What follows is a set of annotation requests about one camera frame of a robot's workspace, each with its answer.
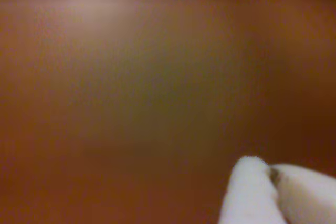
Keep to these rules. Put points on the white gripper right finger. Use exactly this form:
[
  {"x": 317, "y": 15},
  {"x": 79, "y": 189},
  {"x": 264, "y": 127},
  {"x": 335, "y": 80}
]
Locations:
[{"x": 307, "y": 197}]

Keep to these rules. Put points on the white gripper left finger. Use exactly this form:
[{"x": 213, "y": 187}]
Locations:
[{"x": 246, "y": 197}]

